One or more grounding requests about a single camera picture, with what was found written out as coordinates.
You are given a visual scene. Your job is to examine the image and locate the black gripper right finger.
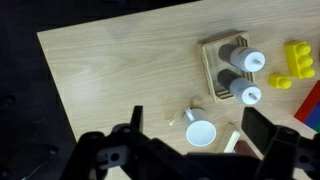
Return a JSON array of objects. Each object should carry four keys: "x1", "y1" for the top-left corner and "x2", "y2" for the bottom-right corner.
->
[{"x1": 240, "y1": 106, "x2": 320, "y2": 180}]

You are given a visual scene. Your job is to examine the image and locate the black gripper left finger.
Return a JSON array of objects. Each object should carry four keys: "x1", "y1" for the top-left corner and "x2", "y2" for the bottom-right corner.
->
[{"x1": 59, "y1": 105, "x2": 188, "y2": 180}]

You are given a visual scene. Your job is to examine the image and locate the small yellow toy block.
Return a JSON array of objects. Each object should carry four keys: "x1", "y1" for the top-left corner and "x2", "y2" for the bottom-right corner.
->
[{"x1": 268, "y1": 72, "x2": 293, "y2": 90}]

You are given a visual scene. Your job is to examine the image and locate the blue toy block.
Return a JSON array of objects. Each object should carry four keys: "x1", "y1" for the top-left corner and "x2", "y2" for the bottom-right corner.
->
[{"x1": 303, "y1": 101, "x2": 320, "y2": 132}]

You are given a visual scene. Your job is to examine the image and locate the red toy block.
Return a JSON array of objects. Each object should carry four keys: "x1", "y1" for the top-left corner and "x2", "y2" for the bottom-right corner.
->
[{"x1": 293, "y1": 79, "x2": 320, "y2": 123}]

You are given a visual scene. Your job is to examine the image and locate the large yellow toy block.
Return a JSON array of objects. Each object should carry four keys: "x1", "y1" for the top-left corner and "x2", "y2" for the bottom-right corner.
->
[{"x1": 283, "y1": 39, "x2": 317, "y2": 80}]

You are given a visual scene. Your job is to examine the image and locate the brown bottle white cap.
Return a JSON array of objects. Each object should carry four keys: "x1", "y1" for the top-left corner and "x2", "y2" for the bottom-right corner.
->
[{"x1": 233, "y1": 139, "x2": 261, "y2": 159}]

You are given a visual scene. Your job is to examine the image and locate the squeeze bottle black sauce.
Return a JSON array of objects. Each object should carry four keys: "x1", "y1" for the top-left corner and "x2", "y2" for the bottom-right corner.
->
[{"x1": 216, "y1": 68, "x2": 263, "y2": 106}]

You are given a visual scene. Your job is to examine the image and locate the white mug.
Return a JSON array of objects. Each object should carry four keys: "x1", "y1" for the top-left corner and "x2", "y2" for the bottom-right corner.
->
[{"x1": 181, "y1": 105, "x2": 218, "y2": 148}]

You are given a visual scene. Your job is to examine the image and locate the squeeze bottle brown sauce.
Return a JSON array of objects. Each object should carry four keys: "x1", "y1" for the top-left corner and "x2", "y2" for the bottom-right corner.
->
[{"x1": 218, "y1": 43, "x2": 267, "y2": 73}]

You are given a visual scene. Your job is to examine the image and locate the wooden tray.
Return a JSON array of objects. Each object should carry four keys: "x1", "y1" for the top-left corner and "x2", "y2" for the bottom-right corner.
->
[{"x1": 197, "y1": 30, "x2": 257, "y2": 104}]

